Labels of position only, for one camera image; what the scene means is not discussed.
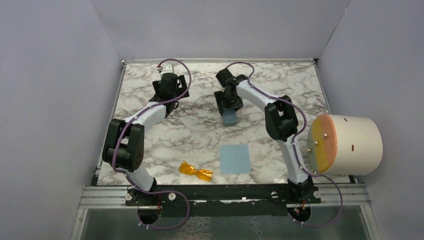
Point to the white cylindrical drum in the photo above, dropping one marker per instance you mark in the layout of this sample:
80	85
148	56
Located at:
344	145

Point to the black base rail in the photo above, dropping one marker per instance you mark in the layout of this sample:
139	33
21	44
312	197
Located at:
233	200

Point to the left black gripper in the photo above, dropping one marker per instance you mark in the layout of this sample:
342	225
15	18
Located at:
182	90

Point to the orange sunglasses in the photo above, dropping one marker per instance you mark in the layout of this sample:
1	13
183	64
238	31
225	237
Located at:
190	170

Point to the grey green glasses case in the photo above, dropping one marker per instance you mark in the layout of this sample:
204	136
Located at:
229	118

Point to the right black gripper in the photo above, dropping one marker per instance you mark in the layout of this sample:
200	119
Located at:
219	96

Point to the aluminium frame rail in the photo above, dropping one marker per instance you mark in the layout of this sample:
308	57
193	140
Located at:
124	197

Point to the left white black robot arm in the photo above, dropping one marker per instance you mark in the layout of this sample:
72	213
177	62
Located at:
124	143

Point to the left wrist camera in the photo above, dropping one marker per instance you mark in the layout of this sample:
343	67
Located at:
165	69

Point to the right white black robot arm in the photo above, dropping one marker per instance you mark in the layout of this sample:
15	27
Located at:
281	124

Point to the light blue cleaning cloth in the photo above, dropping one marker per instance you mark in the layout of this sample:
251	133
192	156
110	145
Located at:
234	159

